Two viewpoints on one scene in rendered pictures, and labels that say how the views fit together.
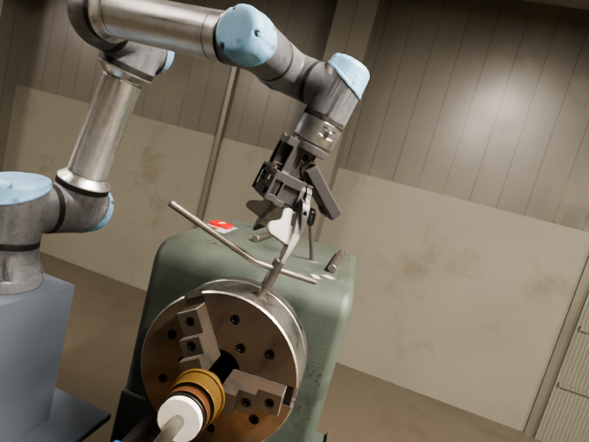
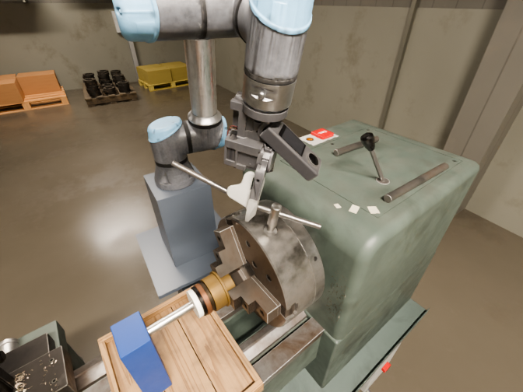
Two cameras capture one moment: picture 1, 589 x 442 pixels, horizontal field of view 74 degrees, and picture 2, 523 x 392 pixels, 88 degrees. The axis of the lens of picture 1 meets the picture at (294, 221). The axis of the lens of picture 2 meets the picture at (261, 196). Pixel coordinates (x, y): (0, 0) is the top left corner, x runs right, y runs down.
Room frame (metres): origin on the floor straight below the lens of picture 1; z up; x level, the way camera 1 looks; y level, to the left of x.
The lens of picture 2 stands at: (0.39, -0.28, 1.66)
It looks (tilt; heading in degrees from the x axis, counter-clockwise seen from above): 36 degrees down; 45
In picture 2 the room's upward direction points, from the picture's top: straight up
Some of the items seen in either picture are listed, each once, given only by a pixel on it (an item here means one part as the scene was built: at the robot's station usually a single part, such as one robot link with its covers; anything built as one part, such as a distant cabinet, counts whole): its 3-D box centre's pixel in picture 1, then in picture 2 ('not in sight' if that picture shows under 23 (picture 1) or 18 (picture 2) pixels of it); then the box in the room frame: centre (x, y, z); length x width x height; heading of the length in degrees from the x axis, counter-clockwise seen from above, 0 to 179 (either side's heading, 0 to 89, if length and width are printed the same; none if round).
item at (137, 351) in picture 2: not in sight; (143, 358); (0.40, 0.11, 1.00); 0.08 x 0.06 x 0.23; 82
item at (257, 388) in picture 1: (258, 394); (260, 301); (0.66, -0.02, 1.08); 0.12 x 0.11 x 0.05; 82
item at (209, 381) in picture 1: (195, 400); (214, 292); (0.60, 0.08, 1.08); 0.09 x 0.09 x 0.09; 82
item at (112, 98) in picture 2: not in sight; (106, 83); (2.36, 6.19, 0.24); 1.36 x 0.96 x 0.49; 77
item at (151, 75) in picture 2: not in sight; (166, 75); (3.70, 6.15, 0.20); 1.17 x 0.85 x 0.41; 167
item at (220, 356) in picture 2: not in sight; (177, 363); (0.46, 0.10, 0.89); 0.36 x 0.30 x 0.04; 82
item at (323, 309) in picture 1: (262, 307); (349, 208); (1.14, 0.03, 1.06); 0.59 x 0.48 x 0.39; 172
